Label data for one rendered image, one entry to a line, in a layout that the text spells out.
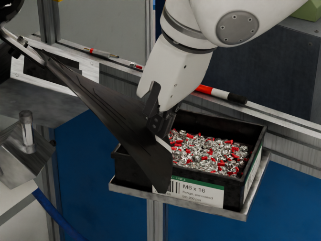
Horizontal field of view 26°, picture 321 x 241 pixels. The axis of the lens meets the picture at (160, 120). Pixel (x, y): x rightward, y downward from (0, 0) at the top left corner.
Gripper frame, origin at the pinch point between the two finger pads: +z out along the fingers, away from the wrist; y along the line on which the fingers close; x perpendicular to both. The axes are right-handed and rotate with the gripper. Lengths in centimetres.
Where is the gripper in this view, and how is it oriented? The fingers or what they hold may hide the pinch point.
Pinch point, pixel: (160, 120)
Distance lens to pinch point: 96.9
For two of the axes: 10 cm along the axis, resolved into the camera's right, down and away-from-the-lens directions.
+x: 7.9, 5.4, -3.0
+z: -2.5, 7.2, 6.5
